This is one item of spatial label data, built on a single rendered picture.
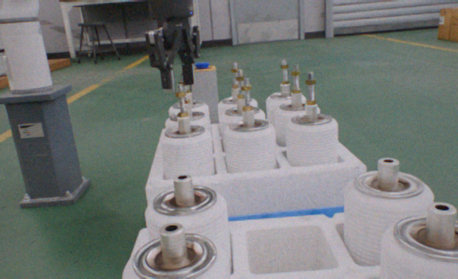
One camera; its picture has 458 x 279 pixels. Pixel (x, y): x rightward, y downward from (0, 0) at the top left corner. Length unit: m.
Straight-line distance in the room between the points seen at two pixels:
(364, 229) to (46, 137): 0.86
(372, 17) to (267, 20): 1.41
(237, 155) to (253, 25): 5.29
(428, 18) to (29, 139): 5.86
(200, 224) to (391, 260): 0.19
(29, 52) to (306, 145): 0.72
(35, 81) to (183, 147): 0.54
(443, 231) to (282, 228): 0.23
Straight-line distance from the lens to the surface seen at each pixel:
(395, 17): 6.34
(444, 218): 0.41
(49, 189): 1.21
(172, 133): 0.76
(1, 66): 4.08
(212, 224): 0.47
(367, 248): 0.51
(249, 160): 0.75
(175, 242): 0.37
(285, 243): 0.59
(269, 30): 6.02
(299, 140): 0.77
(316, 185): 0.76
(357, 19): 6.20
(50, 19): 6.50
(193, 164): 0.75
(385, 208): 0.48
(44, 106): 1.14
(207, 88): 1.14
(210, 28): 6.01
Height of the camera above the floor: 0.46
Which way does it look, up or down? 18 degrees down
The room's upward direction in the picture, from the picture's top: 5 degrees counter-clockwise
